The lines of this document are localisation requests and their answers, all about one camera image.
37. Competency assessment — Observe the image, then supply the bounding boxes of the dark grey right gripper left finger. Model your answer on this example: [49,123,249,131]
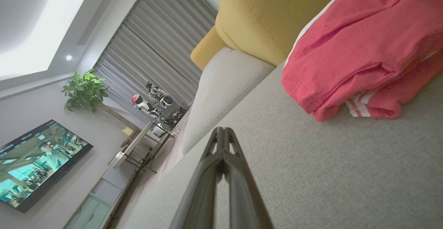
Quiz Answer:
[169,127,226,229]

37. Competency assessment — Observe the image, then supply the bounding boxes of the yellow sofa backrest cushion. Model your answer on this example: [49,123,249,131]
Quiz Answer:
[215,0,354,67]

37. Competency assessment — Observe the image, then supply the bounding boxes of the green potted plant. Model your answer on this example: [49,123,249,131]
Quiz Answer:
[61,69,139,130]

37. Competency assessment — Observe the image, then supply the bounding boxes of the grey sofa backrest cushion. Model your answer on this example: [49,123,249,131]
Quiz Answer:
[181,47,277,155]

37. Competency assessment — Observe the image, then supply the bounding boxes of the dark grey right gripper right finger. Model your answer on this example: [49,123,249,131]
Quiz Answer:
[223,127,274,229]

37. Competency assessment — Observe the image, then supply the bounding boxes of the yellow sofa armrest block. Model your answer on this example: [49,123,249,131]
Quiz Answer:
[190,25,229,71]

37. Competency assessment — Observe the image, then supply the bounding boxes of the grey sofa seat cushion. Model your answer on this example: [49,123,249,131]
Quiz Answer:
[123,0,443,229]

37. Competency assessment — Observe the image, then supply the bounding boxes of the white black robot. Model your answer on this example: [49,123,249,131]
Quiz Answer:
[145,81,174,107]

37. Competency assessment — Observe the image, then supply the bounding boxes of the dark metal rack table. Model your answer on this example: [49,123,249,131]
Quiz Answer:
[112,120,175,174]

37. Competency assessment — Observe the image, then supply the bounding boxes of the red t-shirt white sleeves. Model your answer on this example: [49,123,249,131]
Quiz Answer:
[281,0,443,122]

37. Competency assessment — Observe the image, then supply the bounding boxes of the flat screen television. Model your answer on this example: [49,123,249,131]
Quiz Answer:
[0,119,94,213]

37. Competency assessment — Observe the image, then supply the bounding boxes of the grey pleated curtain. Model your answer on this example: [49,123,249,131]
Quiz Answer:
[93,0,219,124]

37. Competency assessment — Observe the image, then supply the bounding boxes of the mint green tv cabinet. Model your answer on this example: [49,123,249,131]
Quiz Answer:
[64,194,114,229]

